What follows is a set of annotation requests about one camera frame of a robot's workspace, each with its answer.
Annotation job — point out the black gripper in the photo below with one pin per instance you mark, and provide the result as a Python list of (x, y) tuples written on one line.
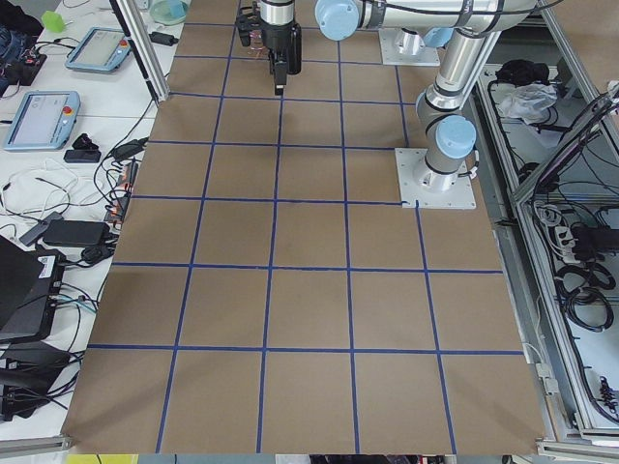
[(280, 38)]

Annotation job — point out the dark wine bottle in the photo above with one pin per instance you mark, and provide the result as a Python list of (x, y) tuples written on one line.
[(294, 51)]

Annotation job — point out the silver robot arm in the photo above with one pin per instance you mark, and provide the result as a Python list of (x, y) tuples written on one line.
[(451, 137), (338, 20)]

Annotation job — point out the blue foam block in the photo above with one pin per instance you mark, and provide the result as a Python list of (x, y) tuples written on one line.
[(176, 8)]

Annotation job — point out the green glass plate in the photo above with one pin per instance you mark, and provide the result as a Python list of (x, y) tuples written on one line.
[(160, 14)]

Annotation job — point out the black power adapter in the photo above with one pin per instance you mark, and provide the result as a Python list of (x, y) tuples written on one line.
[(163, 38)]

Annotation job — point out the blue teach pendant far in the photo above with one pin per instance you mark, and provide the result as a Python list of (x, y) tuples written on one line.
[(102, 50)]

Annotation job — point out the blue teach pendant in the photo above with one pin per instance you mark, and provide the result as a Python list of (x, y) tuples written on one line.
[(102, 50), (44, 121)]

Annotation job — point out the blue teach pendant near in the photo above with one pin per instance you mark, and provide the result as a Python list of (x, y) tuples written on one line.
[(44, 121)]

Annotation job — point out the black laptop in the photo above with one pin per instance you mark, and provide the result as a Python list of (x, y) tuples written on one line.
[(29, 281)]

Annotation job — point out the copper wire wine basket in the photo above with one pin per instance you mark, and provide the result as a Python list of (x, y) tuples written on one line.
[(254, 45)]

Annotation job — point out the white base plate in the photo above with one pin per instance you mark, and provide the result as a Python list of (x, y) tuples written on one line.
[(421, 187), (400, 48)]

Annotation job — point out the aluminium frame post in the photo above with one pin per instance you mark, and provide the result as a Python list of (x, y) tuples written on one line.
[(135, 31)]

